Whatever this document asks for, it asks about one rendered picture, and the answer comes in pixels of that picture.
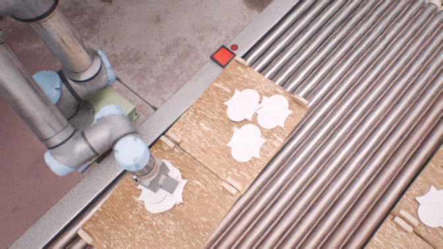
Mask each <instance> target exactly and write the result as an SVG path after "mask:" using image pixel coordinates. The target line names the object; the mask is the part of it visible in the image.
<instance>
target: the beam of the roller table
mask: <svg viewBox="0 0 443 249"><path fill-rule="evenodd" d="M303 1H304V0H274V1H272V2H271V3H270V4H269V5H268V6H267V7H266V8H265V9H264V10H263V11H262V12H261V13H260V14H259V15H258V16H256V17H255V18H254V19H253V21H252V22H251V23H250V24H249V25H248V26H246V27H245V28H244V29H243V30H241V31H240V32H239V33H238V34H237V35H236V36H235V37H234V38H233V39H232V40H231V41H230V42H229V43H228V44H226V45H225V46H226V48H228V49H229V50H231V49H230V46H231V45H232V44H237V45H238V50H236V51H232V52H234V53H235V54H236V55H237V56H238V57H240V58H242V59H244V58H245V57H246V56H247V55H248V54H249V53H250V52H251V51H252V50H253V49H254V48H255V47H256V46H257V45H258V44H259V43H260V42H261V41H262V40H263V39H264V38H265V37H266V36H267V35H268V34H269V33H270V32H271V31H272V30H273V29H274V28H275V27H276V26H278V25H279V24H280V23H281V22H282V21H283V20H284V19H285V18H286V17H287V16H288V15H289V14H290V13H291V12H292V11H293V10H294V9H295V8H296V7H297V6H298V5H299V4H300V3H302V2H303ZM223 70H224V69H223V68H222V67H220V66H219V65H218V64H217V63H215V62H214V61H213V60H210V61H209V62H208V63H206V64H205V65H204V66H203V67H202V68H201V69H200V70H199V71H198V72H196V73H195V74H194V75H193V76H192V77H191V78H190V79H189V80H188V81H187V82H185V83H184V84H183V85H182V86H181V88H180V89H179V90H178V91H177V92H175V93H174V94H173V95H172V96H171V97H170V98H169V99H168V100H167V101H166V102H165V103H164V104H163V105H162V106H161V107H160V108H159V109H158V110H156V111H155V112H154V113H153V114H151V115H150V116H149V117H148V118H147V119H146V120H145V121H144V122H143V123H142V124H141V125H140V126H139V127H138V128H137V129H136V131H137V132H138V134H139V135H140V137H141V138H142V140H143V142H144V143H145V144H146V146H147V148H148V149H150V148H151V147H153V146H154V145H155V144H156V142H157V141H158V140H159V139H160V137H161V136H163V135H165V133H166V132H167V131H168V130H169V129H170V128H171V127H172V126H173V125H174V124H175V123H176V122H177V120H178V119H179V118H180V117H181V116H182V115H183V113H184V112H185V111H186V110H187V109H188V108H189V107H190V106H191V105H192V104H193V103H194V102H195V101H196V100H197V98H199V97H200V96H201V95H202V94H203V93H204V91H205V90H206V89H207V88H208V87H209V86H210V85H211V83H212V82H213V81H214V80H215V79H216V78H217V77H218V75H219V74H220V73H221V72H222V71H223ZM126 172H127V170H126V169H125V168H123V167H122V166H121V165H120V164H118V162H117V160H116V158H115V155H114V151H112V152H111V153H110V154H109V155H108V156H107V157H105V158H104V159H103V160H102V161H101V162H100V163H99V164H98V165H97V166H96V167H94V168H93V169H92V170H91V171H90V172H89V173H88V174H87V175H86V176H85V177H84V178H83V179H82V180H81V181H80V182H79V183H78V184H77V185H76V186H74V187H72V188H71V189H70V190H69V191H68V192H67V193H66V194H65V195H64V196H63V197H62V198H61V199H60V200H59V201H58V202H57V203H56V204H55V205H53V206H52V207H51V208H50V209H49V210H48V211H47V212H46V213H45V214H43V215H42V216H41V217H40V218H39V219H38V220H37V221H36V222H35V223H33V225H32V226H31V227H30V228H29V229H28V230H27V231H26V232H25V233H23V234H22V235H21V236H19V237H18V238H17V239H16V240H15V241H14V242H13V243H12V244H11V245H10V246H9V247H8V248H7V249H46V248H47V247H49V246H50V245H51V244H52V243H53V242H54V241H55V240H56V239H57V238H58V237H59V236H61V235H62V234H63V233H64V232H65V230H66V229H67V228H68V227H70V226H71V225H72V224H73V223H74V222H75V221H76V220H77V219H78V218H79V217H80V216H81V215H82V214H83V213H84V212H85V211H86V210H87V209H88V208H89V207H90V206H91V205H92V204H93V203H94V202H95V201H96V200H97V199H99V198H100V197H101V196H102V195H103V194H104V193H105V192H106V191H107V190H108V189H109V188H110V187H111V186H113V185H114V184H115V183H116V182H117V180H118V179H119V178H120V177H121V176H123V175H124V174H125V173H126Z"/></svg>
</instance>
